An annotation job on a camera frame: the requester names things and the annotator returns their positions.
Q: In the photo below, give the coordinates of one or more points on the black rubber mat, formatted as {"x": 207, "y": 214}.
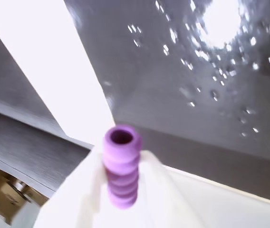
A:
{"x": 185, "y": 95}

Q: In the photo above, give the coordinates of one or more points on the brown cardboard box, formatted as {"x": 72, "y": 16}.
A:
{"x": 4, "y": 194}

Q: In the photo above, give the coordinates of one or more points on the purple ribbed pen grip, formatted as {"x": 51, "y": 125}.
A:
{"x": 123, "y": 166}

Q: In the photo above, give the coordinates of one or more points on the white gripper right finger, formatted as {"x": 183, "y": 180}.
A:
{"x": 185, "y": 197}

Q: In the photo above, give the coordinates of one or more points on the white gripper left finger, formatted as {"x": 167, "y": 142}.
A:
{"x": 78, "y": 202}

